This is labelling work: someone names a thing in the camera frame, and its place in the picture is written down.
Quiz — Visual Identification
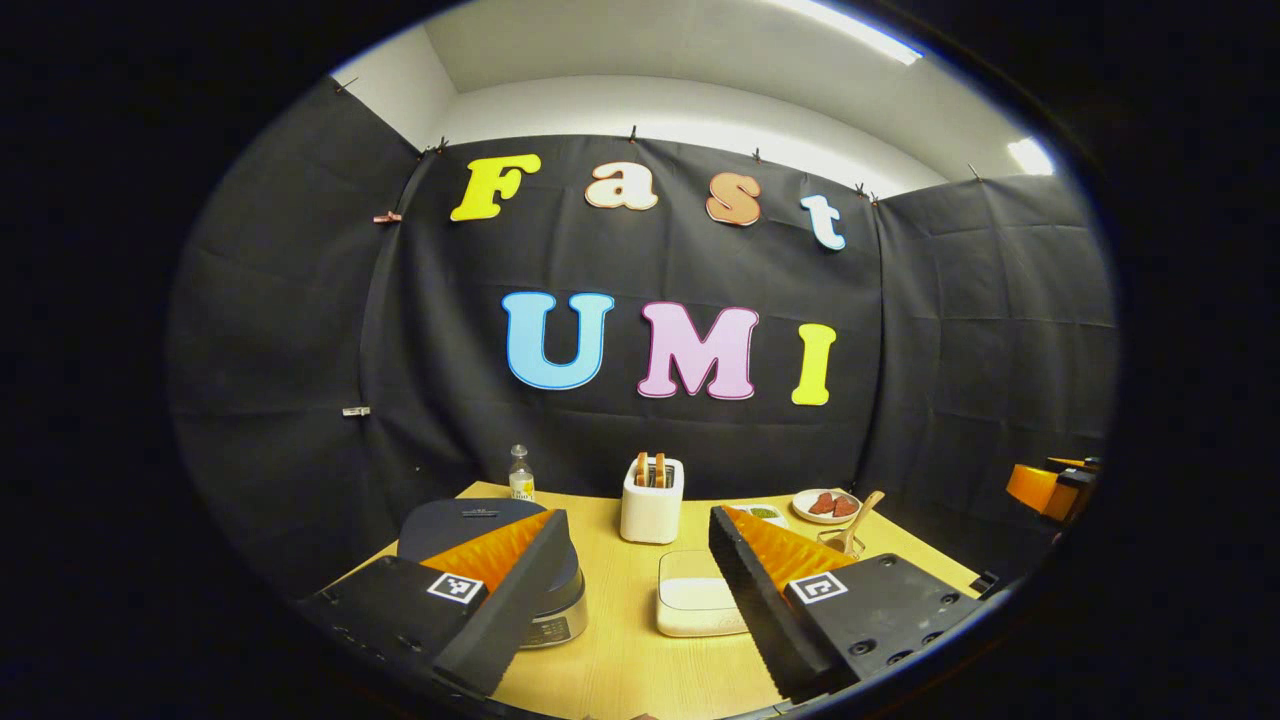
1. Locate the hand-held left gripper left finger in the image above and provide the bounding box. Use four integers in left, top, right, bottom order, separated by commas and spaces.
295, 508, 571, 698

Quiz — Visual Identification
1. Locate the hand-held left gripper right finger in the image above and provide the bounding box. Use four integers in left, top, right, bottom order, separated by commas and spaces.
708, 505, 983, 703

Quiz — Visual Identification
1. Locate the white rice container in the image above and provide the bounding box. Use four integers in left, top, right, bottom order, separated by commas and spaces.
657, 549, 751, 639

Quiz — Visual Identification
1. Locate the dark rice cooker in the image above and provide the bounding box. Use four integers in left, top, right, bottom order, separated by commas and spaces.
397, 497, 589, 650

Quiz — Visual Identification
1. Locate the wooden spoon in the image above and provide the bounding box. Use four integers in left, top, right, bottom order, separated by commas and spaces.
838, 490, 887, 557

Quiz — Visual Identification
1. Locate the white round plate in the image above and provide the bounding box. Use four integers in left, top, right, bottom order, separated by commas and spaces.
792, 488, 863, 525

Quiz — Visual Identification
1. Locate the white toaster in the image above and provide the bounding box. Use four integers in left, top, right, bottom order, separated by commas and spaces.
620, 456, 686, 545

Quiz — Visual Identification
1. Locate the short ceiling light strip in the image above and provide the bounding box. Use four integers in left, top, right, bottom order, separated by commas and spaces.
1005, 136, 1057, 177

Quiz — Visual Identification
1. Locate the black backdrop cloth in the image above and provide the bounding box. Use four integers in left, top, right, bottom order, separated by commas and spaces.
168, 78, 1119, 601

